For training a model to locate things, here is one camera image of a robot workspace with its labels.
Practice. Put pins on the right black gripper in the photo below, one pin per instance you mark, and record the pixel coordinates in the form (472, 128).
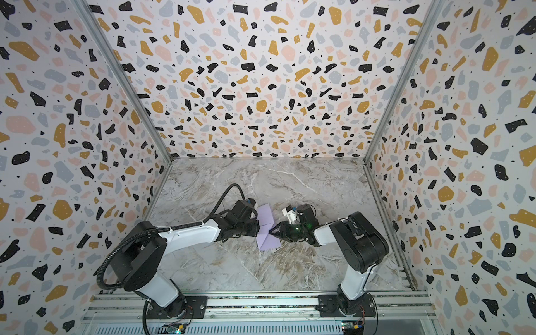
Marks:
(283, 230)

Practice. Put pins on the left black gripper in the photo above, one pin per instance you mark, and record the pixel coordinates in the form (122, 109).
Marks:
(255, 229)

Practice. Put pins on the lilac square paper sheet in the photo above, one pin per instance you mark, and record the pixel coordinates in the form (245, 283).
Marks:
(266, 241)

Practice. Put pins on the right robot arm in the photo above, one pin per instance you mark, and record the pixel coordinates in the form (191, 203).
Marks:
(361, 244)

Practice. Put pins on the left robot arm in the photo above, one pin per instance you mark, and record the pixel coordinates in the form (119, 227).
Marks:
(136, 263)

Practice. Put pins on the right circuit board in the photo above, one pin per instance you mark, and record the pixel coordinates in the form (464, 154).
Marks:
(353, 327)

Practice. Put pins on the circuit board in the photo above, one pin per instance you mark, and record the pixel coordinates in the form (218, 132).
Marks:
(353, 327)
(173, 328)

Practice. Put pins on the left circuit board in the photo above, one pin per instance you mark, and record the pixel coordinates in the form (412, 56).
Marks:
(173, 328)

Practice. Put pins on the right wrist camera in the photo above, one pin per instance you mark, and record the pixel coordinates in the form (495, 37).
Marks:
(291, 215)

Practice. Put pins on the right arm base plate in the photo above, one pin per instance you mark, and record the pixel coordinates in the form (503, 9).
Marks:
(333, 306)

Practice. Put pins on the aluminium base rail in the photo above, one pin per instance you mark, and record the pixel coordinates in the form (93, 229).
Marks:
(397, 312)

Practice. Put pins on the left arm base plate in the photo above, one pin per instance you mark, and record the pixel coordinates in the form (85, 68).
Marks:
(184, 308)

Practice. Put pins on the right aluminium corner post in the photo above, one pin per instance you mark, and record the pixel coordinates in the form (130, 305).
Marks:
(421, 39)

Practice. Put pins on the aluminium corner post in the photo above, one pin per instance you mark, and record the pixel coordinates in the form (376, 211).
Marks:
(86, 16)
(421, 39)

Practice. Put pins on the left aluminium corner post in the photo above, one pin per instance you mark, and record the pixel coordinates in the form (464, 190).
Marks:
(86, 16)

